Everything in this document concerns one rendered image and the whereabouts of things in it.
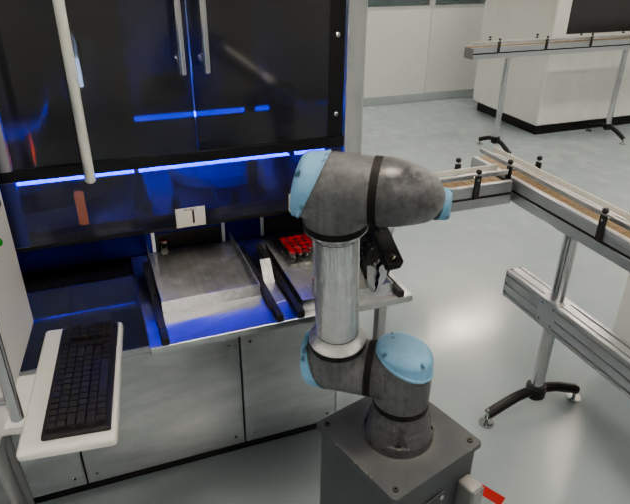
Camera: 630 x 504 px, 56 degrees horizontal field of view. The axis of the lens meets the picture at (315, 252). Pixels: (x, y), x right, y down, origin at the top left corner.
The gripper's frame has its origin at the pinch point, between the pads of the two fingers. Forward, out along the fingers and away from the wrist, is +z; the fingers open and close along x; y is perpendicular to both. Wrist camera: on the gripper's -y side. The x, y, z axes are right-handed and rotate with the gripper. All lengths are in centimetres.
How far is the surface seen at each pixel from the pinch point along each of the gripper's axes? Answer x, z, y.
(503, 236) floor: -177, 91, 164
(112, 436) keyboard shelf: 70, 11, -19
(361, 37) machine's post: -11, -58, 38
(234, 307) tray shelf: 36.1, 3.5, 9.1
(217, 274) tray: 36.7, 3.2, 27.1
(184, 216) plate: 43, -11, 38
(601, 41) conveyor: -368, -2, 308
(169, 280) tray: 50, 3, 28
